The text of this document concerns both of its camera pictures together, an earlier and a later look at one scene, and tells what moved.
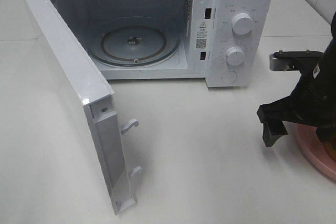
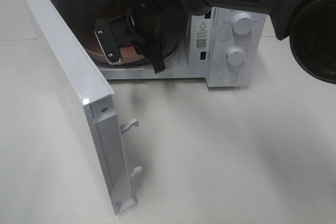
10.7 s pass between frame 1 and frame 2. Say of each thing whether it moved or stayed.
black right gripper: moved
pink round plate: moved
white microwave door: stayed
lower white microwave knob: stayed
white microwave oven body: stayed
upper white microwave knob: stayed
